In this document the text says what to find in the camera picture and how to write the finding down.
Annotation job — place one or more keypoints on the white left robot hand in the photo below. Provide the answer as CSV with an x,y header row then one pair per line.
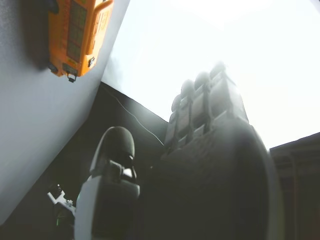
x,y
205,175

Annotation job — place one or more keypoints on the yellow toy school bus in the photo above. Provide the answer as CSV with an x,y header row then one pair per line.
x,y
75,37

